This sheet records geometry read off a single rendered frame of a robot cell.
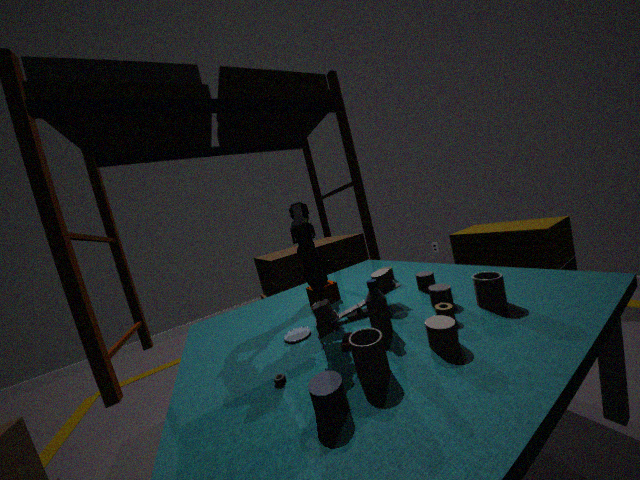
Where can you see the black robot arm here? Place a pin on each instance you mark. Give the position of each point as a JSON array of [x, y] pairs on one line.
[[301, 232]]

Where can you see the dark bottle with cap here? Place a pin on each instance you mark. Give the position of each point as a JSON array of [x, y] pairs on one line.
[[378, 310]]

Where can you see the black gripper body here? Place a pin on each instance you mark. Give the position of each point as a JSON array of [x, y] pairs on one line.
[[312, 272]]

